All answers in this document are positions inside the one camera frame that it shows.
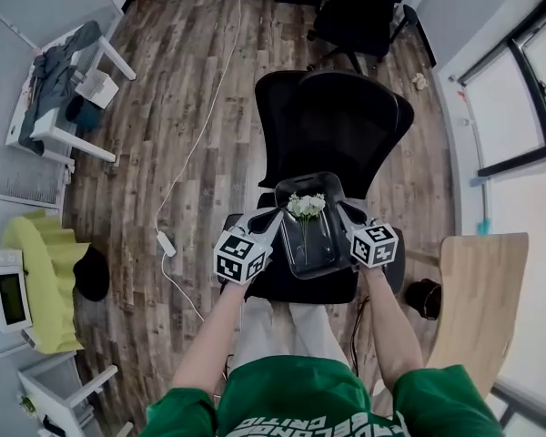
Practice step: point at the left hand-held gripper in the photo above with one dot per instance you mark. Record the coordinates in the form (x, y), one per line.
(241, 257)

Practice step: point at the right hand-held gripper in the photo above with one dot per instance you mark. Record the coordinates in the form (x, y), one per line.
(373, 246)

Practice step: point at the black tray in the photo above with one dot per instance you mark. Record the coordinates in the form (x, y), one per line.
(323, 244)

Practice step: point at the white flowers with green leaves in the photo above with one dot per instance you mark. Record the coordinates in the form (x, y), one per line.
(306, 205)

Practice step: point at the person's left forearm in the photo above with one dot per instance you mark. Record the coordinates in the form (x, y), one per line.
(209, 335)

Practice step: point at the person's right forearm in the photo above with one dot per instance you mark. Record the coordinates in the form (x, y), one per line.
(391, 326)

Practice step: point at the wooden table top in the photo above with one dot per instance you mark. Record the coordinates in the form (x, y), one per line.
(473, 298)

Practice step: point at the white perforated box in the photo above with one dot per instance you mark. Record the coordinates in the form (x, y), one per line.
(96, 88)

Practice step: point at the black mesh office chair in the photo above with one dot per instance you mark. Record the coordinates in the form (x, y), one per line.
(336, 121)
(359, 16)

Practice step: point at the white power strip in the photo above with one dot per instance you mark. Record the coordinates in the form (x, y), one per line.
(166, 244)

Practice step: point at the person's beige trousers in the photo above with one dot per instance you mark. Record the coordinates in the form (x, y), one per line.
(300, 330)

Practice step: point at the small clear jar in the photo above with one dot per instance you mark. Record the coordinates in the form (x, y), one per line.
(465, 121)

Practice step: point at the crumpled white paper scrap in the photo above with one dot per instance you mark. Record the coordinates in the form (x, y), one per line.
(420, 81)

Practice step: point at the small red object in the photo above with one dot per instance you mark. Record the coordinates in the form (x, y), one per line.
(462, 93)

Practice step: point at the person's green printed shirt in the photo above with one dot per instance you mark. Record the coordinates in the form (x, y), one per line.
(300, 399)

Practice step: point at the black round cushion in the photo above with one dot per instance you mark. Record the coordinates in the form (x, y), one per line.
(91, 273)

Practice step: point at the white side table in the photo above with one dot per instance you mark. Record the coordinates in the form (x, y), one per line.
(82, 146)

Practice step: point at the black framed window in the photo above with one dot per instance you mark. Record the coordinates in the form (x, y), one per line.
(518, 84)

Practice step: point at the dark teal bin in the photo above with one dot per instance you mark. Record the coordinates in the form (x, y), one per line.
(84, 113)

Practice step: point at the yellow-green cloth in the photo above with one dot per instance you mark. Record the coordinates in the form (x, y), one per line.
(45, 280)

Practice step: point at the white radiator panel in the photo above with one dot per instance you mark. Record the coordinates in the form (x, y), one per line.
(18, 180)

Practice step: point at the small white gadget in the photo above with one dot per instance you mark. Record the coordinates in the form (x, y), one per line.
(32, 339)

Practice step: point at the grey crumpled clothes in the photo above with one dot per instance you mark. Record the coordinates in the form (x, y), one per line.
(50, 75)

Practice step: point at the white shelf unit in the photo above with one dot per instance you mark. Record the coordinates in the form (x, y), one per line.
(59, 394)

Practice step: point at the white device with screen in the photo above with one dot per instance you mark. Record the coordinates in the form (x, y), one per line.
(4, 289)

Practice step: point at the small green plant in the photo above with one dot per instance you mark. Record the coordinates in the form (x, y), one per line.
(28, 403)

